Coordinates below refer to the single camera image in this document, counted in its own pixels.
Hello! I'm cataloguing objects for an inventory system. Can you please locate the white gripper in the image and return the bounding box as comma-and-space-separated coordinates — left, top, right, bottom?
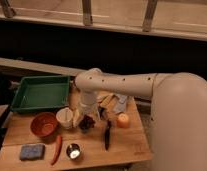
73, 91, 101, 127

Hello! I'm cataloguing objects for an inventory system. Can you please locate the dark grape bunch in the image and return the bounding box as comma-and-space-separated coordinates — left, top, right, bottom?
79, 115, 95, 130

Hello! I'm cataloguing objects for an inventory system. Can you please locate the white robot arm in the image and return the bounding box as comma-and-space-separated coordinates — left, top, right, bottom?
75, 68, 207, 171

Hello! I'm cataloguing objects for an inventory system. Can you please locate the small blue bowl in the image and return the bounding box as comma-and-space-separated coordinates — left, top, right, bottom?
79, 126, 94, 134

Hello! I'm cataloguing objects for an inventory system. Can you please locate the red bowl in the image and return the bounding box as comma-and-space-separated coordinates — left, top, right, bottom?
30, 112, 58, 138

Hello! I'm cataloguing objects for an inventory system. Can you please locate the black brush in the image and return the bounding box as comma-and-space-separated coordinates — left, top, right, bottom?
98, 107, 108, 120

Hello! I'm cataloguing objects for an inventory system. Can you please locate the wooden spatula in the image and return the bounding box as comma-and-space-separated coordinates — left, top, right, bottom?
97, 93, 114, 108

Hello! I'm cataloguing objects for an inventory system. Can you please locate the white cup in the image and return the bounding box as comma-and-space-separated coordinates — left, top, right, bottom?
56, 107, 74, 129

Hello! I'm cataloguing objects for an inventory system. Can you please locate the grey cloth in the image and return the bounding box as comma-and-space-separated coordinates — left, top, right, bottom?
113, 94, 128, 114

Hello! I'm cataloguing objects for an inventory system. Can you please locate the orange apple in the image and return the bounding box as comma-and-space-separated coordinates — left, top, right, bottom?
116, 113, 130, 128

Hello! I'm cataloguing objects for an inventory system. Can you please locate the wooden table board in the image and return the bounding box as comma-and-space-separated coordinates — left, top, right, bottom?
0, 77, 153, 171

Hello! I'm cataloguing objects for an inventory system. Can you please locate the small metal cup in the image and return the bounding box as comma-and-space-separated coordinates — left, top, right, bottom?
66, 143, 81, 160

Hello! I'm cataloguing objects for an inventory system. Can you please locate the red chili pepper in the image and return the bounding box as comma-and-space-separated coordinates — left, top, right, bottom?
50, 135, 62, 165

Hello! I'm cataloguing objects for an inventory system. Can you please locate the green plastic tray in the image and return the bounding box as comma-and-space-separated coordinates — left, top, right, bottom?
11, 75, 70, 113

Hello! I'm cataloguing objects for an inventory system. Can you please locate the blue sponge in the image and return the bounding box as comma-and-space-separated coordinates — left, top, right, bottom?
19, 144, 45, 161

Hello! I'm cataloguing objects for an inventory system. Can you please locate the black handled knife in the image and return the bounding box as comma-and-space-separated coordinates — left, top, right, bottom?
104, 120, 112, 150

